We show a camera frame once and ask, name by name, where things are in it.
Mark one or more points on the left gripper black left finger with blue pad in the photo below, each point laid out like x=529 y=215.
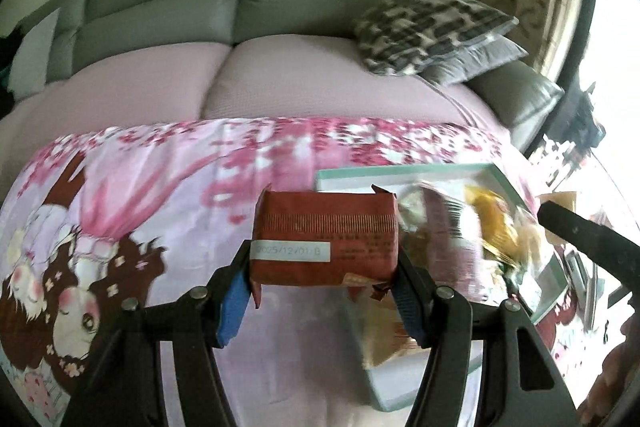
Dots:
x=123 y=385

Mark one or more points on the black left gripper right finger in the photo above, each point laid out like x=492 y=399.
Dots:
x=519 y=384

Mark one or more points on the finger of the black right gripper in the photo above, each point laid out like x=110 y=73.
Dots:
x=603 y=246

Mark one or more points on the yellow snack packet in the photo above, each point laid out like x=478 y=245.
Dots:
x=499 y=234

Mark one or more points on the beige cheese roll snack packet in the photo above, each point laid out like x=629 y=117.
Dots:
x=382 y=335

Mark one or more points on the pink barcode snack packet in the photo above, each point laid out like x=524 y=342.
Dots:
x=454 y=252

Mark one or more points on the orange brown snack packet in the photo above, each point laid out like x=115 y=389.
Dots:
x=310 y=239

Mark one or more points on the person's hand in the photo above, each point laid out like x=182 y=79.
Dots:
x=618 y=370

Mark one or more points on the teal rimmed white box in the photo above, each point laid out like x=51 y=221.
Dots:
x=394 y=384

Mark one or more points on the cartoon print pink cloth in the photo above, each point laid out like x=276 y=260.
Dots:
x=152 y=211

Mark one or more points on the grey plain pillow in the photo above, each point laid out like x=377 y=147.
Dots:
x=473 y=62

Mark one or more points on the black white patterned pillow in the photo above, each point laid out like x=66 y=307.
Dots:
x=404 y=37

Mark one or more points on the light grey cushion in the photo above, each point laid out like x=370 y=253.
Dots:
x=28 y=74

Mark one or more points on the grey sofa with pink cushions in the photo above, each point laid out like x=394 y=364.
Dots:
x=124 y=63

